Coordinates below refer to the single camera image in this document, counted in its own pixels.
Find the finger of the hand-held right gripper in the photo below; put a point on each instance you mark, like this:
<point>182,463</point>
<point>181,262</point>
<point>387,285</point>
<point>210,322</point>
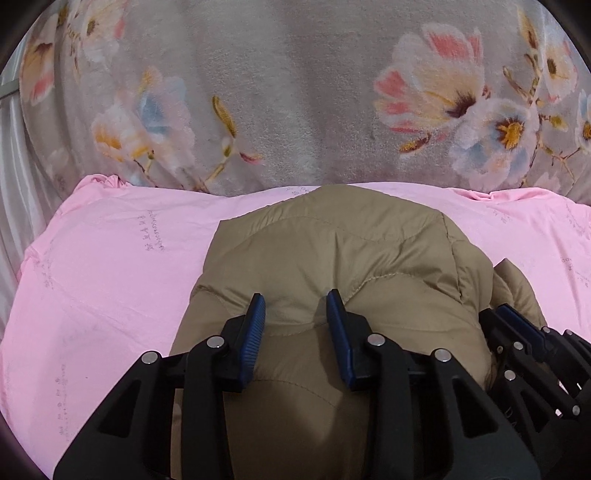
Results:
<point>508,364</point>
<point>521,325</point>

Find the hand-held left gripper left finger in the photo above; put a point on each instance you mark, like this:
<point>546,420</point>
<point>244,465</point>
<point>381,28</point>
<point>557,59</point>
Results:
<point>251,341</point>

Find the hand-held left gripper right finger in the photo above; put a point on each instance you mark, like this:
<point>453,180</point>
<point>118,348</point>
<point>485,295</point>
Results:
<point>339,337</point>

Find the khaki quilted jacket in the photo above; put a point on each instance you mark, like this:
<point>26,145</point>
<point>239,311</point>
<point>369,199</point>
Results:
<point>351,240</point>

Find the pink bed sheet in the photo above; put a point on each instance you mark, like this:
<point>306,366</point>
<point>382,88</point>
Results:
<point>115,277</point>

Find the grey floral blanket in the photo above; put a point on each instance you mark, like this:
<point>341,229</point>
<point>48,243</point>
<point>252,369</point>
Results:
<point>300,92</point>

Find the white satin cloth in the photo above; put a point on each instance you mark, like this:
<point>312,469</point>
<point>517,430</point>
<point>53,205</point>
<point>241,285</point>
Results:
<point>18,184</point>

